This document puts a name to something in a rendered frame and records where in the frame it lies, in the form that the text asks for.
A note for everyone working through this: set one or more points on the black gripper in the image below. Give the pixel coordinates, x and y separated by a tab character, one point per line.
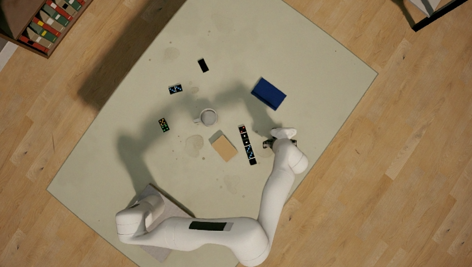
269	143

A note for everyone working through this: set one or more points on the white mug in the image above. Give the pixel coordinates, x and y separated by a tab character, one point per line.
207	117

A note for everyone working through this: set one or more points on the dark blue rectangular block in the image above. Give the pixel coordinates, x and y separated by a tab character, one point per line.
268	94

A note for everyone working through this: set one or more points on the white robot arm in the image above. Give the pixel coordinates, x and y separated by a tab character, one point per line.
249	239

